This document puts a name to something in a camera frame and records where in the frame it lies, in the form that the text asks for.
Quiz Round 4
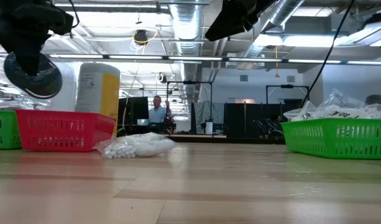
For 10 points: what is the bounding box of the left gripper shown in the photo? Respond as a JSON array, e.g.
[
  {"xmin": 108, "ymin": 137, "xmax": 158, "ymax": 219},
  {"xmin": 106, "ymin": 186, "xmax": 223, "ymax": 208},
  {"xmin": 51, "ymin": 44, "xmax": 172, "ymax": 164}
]
[{"xmin": 0, "ymin": 0, "xmax": 74, "ymax": 77}]

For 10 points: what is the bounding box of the long light strip bar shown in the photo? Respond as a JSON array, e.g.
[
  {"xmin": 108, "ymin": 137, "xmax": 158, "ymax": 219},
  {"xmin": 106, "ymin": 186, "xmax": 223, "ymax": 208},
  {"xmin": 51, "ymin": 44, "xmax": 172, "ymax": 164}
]
[{"xmin": 0, "ymin": 52, "xmax": 381, "ymax": 66}]

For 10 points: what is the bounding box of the white building column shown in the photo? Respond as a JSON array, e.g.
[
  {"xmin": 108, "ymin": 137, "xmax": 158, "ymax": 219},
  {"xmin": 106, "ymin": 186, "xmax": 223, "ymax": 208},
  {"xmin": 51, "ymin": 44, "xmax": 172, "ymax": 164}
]
[{"xmin": 50, "ymin": 61, "xmax": 78, "ymax": 111}]

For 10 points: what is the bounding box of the white and yellow canister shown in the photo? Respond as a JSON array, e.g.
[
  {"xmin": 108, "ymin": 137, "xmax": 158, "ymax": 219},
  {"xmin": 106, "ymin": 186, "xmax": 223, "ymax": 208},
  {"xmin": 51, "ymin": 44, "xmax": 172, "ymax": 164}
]
[{"xmin": 75, "ymin": 63, "xmax": 121, "ymax": 138}]

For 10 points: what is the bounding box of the grey hanging cloth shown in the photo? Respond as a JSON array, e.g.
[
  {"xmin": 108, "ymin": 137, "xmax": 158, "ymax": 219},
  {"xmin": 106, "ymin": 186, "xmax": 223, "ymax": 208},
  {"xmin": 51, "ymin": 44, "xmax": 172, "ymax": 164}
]
[{"xmin": 192, "ymin": 101, "xmax": 225, "ymax": 133}]

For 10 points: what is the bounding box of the dark partition panel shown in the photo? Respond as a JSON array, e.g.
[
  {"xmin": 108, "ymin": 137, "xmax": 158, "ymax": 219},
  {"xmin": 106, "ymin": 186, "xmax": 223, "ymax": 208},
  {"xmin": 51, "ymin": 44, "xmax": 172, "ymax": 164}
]
[{"xmin": 223, "ymin": 102, "xmax": 304, "ymax": 139}]

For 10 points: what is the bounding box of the green plastic basket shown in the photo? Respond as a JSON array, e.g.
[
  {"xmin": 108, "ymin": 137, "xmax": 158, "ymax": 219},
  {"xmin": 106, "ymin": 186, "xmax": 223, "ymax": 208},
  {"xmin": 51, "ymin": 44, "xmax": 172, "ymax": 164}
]
[
  {"xmin": 280, "ymin": 117, "xmax": 381, "ymax": 160},
  {"xmin": 0, "ymin": 110, "xmax": 22, "ymax": 150}
]

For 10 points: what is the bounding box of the red plastic basket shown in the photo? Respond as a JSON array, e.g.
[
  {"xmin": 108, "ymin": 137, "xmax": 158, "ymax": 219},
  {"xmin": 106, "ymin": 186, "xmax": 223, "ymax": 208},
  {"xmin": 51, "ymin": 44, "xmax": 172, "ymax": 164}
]
[{"xmin": 15, "ymin": 109, "xmax": 117, "ymax": 153}]

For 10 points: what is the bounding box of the person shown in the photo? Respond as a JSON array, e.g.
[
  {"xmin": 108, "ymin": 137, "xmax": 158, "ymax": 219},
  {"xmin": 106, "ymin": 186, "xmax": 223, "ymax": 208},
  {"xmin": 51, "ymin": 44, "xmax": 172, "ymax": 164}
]
[
  {"xmin": 147, "ymin": 95, "xmax": 173, "ymax": 124},
  {"xmin": 270, "ymin": 114, "xmax": 285, "ymax": 127}
]

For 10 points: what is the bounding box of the dark background monitor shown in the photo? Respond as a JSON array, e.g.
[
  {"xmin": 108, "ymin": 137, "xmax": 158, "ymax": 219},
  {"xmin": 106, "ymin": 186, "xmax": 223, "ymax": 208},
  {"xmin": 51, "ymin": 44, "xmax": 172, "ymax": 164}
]
[{"xmin": 117, "ymin": 96, "xmax": 150, "ymax": 127}]

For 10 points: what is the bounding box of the grey office chair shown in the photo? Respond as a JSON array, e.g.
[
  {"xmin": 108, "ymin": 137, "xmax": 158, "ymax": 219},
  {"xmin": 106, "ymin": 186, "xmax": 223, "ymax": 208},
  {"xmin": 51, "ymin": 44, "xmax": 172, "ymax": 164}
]
[{"xmin": 365, "ymin": 94, "xmax": 381, "ymax": 106}]

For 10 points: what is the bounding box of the slanted silver ventilation duct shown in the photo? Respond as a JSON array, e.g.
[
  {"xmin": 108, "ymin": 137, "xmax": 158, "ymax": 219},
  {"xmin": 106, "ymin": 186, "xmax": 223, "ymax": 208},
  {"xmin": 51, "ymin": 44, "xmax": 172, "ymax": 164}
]
[{"xmin": 239, "ymin": 0, "xmax": 306, "ymax": 71}]

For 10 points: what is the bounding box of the upright silver ventilation duct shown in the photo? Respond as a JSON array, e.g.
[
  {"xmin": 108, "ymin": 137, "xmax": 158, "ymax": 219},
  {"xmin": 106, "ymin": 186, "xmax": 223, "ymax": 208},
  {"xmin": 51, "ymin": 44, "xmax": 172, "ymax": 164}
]
[{"xmin": 168, "ymin": 0, "xmax": 204, "ymax": 103}]

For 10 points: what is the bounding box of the yellow hanging cord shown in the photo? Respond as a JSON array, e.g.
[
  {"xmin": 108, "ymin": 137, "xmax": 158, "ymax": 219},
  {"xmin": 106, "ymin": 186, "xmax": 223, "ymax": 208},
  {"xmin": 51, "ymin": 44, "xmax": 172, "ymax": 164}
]
[{"xmin": 273, "ymin": 45, "xmax": 280, "ymax": 78}]

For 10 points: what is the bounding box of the black background rig frame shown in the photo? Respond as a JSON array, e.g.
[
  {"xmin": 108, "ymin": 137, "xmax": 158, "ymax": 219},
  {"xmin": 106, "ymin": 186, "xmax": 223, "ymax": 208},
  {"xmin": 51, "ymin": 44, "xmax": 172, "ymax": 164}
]
[
  {"xmin": 266, "ymin": 84, "xmax": 311, "ymax": 106},
  {"xmin": 166, "ymin": 80, "xmax": 213, "ymax": 135}
]

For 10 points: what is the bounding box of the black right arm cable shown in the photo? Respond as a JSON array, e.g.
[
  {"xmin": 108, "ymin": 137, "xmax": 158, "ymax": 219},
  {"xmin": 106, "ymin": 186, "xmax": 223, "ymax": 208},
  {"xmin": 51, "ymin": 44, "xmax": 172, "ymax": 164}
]
[{"xmin": 301, "ymin": 0, "xmax": 357, "ymax": 107}]

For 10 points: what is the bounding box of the black hanging cable reel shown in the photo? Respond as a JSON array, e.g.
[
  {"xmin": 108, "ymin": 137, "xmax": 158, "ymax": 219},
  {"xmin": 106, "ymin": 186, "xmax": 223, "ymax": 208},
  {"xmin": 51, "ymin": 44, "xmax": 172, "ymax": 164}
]
[{"xmin": 133, "ymin": 29, "xmax": 149, "ymax": 46}]

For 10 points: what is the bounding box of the black aluminium rig frame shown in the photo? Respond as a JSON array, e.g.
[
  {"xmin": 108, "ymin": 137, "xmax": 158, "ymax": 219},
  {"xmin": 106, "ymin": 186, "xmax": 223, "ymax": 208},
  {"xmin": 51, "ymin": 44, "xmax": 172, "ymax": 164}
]
[{"xmin": 117, "ymin": 133, "xmax": 287, "ymax": 145}]

